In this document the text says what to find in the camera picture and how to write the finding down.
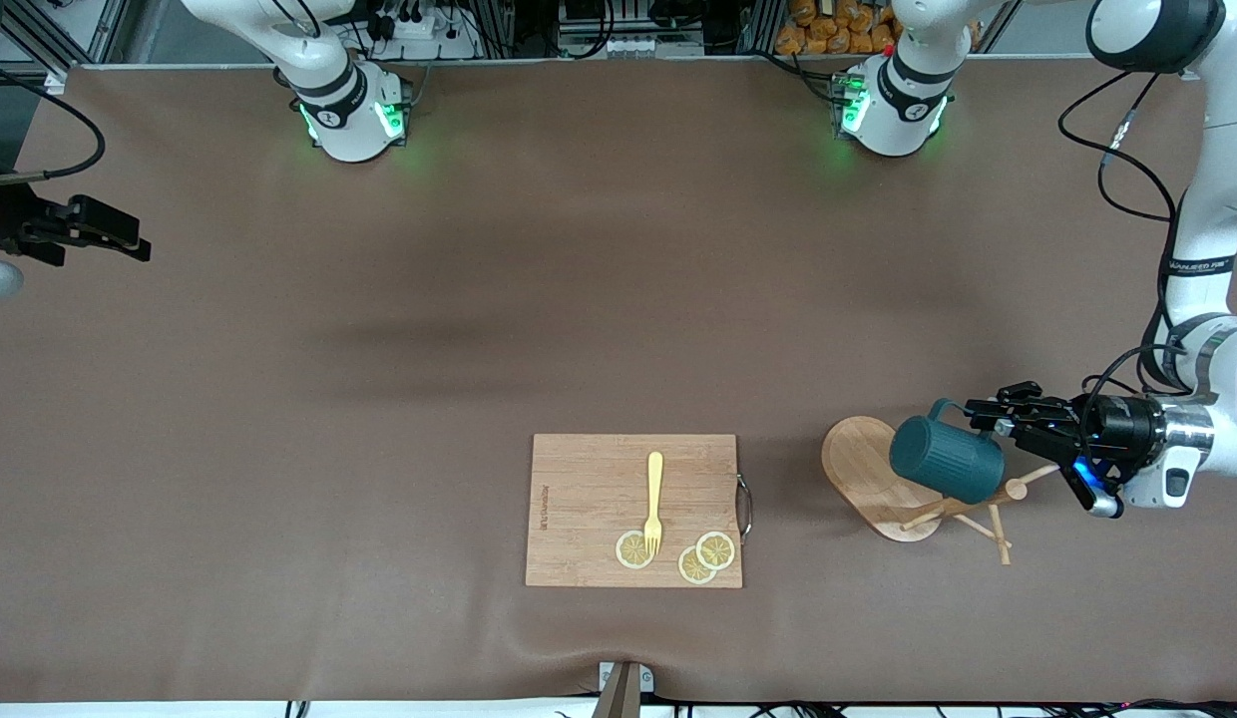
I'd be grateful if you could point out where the wooden cutting board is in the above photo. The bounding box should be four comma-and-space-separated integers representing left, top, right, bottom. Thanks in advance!
525, 433, 754, 589

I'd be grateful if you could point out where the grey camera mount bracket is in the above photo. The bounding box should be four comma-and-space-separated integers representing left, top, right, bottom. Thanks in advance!
591, 660, 656, 718

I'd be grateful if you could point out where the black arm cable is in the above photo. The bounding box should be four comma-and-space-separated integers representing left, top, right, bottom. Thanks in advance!
1057, 70, 1193, 480
0, 58, 109, 185

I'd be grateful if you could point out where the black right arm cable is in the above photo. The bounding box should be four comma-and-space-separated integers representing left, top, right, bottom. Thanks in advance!
0, 58, 109, 185

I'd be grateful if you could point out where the orange snack pile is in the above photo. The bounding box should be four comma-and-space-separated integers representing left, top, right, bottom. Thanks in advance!
775, 0, 904, 57

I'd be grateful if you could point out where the aluminium frame post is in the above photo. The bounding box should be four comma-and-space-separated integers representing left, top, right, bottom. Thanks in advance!
45, 0, 141, 71

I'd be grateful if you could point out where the grey socket strip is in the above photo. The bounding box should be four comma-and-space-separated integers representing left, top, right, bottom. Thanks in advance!
557, 35, 706, 59

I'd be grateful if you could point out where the white power strip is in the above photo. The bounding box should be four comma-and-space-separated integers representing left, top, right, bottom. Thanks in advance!
374, 10, 480, 59

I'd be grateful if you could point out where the yellow plastic fork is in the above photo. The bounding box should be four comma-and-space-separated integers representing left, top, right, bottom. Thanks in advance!
643, 451, 666, 557

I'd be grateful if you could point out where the teal mug with yellow interior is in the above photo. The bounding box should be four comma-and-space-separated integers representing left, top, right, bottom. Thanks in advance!
888, 399, 1007, 505

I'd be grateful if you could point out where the wooden mug rack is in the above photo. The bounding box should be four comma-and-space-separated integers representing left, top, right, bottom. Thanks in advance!
821, 416, 1060, 566

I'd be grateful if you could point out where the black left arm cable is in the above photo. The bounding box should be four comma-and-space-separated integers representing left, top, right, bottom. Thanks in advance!
1057, 70, 1193, 480

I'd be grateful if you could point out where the table cover mat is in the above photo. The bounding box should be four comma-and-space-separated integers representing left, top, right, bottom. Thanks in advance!
0, 55, 1237, 704

